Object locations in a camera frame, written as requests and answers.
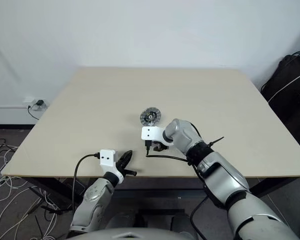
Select silver motor rotor part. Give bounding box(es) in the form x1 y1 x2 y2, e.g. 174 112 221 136
139 106 163 127

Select white wall socket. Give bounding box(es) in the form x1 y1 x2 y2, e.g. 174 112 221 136
23 96 50 111

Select thin black charger cable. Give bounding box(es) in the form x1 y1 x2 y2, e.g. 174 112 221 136
27 104 41 121

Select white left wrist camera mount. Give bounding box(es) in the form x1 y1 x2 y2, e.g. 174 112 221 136
99 148 125 181

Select black bag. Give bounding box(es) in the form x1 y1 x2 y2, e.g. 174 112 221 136
261 51 300 156

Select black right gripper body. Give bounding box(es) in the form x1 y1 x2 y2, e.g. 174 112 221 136
149 140 171 153

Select black floor cables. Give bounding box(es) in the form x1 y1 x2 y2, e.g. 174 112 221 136
0 138 19 161

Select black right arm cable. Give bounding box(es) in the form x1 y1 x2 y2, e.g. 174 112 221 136
144 139 210 240

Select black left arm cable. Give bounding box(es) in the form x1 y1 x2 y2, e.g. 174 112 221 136
71 152 101 218

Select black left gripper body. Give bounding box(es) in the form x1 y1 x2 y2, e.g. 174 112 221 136
113 161 126 178

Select thin white cord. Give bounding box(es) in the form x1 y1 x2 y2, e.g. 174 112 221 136
267 71 300 103

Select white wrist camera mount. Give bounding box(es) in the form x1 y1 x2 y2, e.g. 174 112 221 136
99 148 125 181
140 125 174 147

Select beige wooden table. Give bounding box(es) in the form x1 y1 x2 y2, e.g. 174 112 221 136
1 66 300 211

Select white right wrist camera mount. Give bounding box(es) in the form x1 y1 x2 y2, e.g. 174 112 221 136
140 125 174 147

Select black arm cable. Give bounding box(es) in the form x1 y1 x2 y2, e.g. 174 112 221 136
71 152 101 218
144 139 210 240

